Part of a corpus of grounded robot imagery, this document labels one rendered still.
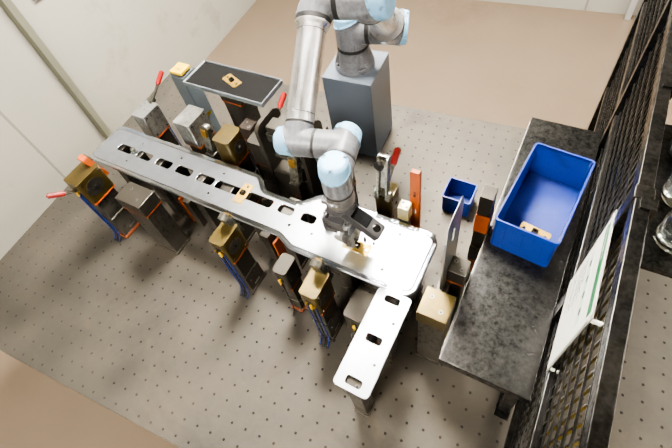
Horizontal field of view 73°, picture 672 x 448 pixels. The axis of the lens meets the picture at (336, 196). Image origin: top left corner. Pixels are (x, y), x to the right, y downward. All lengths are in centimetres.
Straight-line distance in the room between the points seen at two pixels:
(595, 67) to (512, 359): 274
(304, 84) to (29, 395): 225
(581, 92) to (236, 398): 281
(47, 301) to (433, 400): 149
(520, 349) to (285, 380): 74
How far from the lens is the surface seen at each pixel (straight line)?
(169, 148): 186
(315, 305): 131
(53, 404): 282
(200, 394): 166
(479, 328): 125
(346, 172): 103
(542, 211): 145
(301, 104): 116
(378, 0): 121
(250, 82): 173
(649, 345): 173
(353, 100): 178
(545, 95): 338
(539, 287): 132
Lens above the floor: 219
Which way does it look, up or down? 53 degrees down
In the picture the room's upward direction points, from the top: 13 degrees counter-clockwise
